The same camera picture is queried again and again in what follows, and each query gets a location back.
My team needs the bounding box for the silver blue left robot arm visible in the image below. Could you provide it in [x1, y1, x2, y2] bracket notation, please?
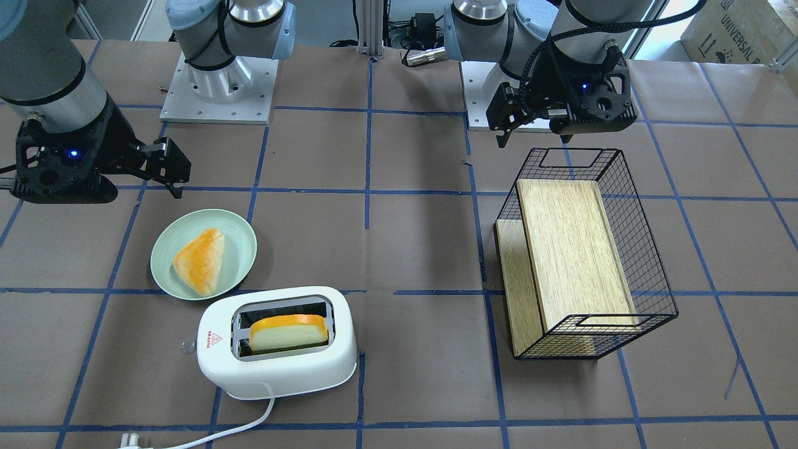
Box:
[443, 1, 660, 148]

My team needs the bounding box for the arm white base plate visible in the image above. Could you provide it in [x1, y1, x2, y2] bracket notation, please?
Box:
[160, 55, 279, 125]
[461, 60, 518, 132]

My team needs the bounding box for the cardboard box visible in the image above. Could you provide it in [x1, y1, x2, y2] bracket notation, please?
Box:
[681, 1, 797, 64]

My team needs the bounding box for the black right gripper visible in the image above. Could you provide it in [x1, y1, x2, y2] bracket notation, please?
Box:
[12, 97, 191, 204]

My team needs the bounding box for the black wire basket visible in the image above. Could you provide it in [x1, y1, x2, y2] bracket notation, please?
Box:
[495, 148, 679, 360]

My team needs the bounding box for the white toaster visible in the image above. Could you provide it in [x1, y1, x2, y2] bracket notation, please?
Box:
[197, 286, 357, 400]

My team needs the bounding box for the light wooden shelf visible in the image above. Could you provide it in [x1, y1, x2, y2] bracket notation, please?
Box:
[495, 179, 642, 360]

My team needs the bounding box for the toast slice in toaster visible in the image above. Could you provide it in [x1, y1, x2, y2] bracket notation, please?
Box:
[249, 314, 330, 352]

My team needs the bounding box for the triangular bread on plate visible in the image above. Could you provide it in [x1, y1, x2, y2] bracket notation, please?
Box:
[172, 228, 226, 297]

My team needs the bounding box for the light green plate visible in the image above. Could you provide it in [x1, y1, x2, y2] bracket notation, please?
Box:
[150, 208, 257, 299]

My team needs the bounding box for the white toaster power cord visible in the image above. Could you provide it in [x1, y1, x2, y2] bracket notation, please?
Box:
[118, 397, 276, 449]

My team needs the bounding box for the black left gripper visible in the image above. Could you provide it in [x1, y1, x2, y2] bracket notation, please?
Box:
[486, 41, 631, 148]

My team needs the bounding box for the black power adapter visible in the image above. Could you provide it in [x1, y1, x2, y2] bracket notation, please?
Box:
[406, 12, 437, 49]

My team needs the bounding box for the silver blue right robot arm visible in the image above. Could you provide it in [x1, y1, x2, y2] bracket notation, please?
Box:
[2, 1, 296, 204]

